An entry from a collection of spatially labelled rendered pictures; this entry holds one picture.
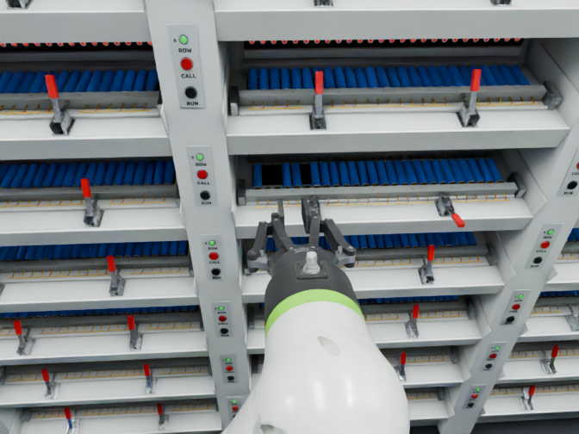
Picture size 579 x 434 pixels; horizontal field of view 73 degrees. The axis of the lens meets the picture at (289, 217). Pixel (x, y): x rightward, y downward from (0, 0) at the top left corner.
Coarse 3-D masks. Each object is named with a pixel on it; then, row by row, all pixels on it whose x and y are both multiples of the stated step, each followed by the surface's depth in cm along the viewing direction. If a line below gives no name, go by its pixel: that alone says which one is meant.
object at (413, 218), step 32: (384, 160) 89; (448, 160) 89; (512, 160) 86; (256, 224) 78; (288, 224) 78; (352, 224) 79; (384, 224) 79; (416, 224) 80; (448, 224) 80; (480, 224) 81; (512, 224) 82
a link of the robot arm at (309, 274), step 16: (288, 272) 38; (304, 272) 37; (320, 272) 37; (336, 272) 38; (272, 288) 38; (288, 288) 35; (304, 288) 34; (320, 288) 34; (336, 288) 35; (352, 288) 39; (272, 304) 36
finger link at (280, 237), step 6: (276, 216) 55; (276, 222) 55; (276, 228) 53; (282, 228) 53; (276, 234) 52; (282, 234) 51; (276, 240) 53; (282, 240) 49; (288, 240) 49; (282, 246) 49; (288, 246) 47; (294, 246) 47
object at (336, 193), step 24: (264, 192) 79; (288, 192) 79; (312, 192) 80; (336, 192) 80; (360, 192) 80; (384, 192) 80; (408, 192) 80; (432, 192) 81; (456, 192) 81; (480, 192) 81; (504, 192) 82
